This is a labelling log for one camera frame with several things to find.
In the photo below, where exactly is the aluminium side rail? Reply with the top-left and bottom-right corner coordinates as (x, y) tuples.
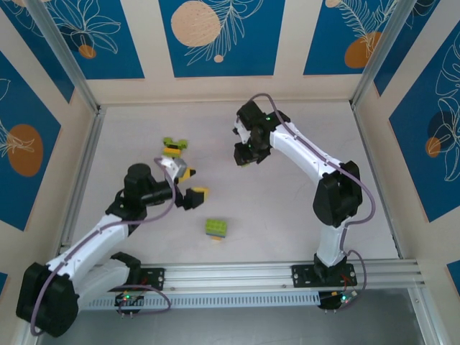
(57, 106), (107, 252)
(350, 102), (405, 260)

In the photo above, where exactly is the grey slotted cable duct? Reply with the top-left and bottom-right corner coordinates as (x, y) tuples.
(77, 291), (321, 311)

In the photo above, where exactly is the grey metal sheet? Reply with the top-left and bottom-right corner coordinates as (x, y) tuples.
(71, 287), (431, 345)

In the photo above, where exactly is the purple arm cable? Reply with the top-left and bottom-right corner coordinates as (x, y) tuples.
(30, 157), (177, 337)
(247, 93), (377, 299)

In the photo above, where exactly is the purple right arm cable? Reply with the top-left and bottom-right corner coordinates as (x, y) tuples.
(247, 93), (377, 299)

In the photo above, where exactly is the aluminium frame post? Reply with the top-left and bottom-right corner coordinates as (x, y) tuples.
(22, 0), (107, 116)
(350, 0), (425, 111)

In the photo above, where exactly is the aluminium frame bar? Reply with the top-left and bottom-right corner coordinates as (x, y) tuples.
(408, 287), (445, 345)

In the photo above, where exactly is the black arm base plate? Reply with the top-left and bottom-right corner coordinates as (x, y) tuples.
(99, 267), (166, 293)
(291, 263), (359, 288)

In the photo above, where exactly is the long aluminium mounting rail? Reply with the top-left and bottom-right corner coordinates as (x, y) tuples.
(30, 259), (427, 296)

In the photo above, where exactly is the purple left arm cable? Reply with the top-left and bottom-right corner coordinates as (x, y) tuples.
(30, 157), (177, 337)

